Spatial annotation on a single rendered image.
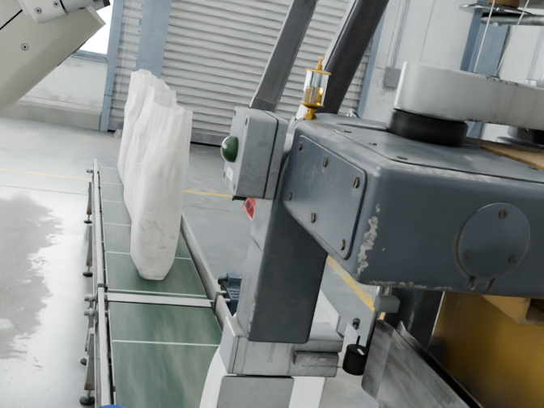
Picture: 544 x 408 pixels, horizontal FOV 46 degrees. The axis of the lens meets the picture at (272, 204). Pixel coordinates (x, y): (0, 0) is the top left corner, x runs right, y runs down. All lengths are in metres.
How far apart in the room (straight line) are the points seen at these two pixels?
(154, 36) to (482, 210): 7.34
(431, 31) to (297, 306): 8.67
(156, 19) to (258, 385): 7.11
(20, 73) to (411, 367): 0.81
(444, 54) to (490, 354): 8.72
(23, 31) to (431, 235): 0.83
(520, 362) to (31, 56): 0.88
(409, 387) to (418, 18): 8.63
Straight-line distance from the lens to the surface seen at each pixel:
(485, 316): 0.86
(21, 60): 1.19
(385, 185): 0.51
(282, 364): 0.83
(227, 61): 8.35
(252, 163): 0.70
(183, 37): 8.24
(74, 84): 8.26
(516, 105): 0.83
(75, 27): 1.18
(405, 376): 0.76
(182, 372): 2.09
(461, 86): 0.73
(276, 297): 0.76
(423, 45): 9.33
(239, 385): 0.83
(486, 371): 0.86
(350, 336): 0.89
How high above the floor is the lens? 1.41
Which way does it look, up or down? 14 degrees down
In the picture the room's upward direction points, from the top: 11 degrees clockwise
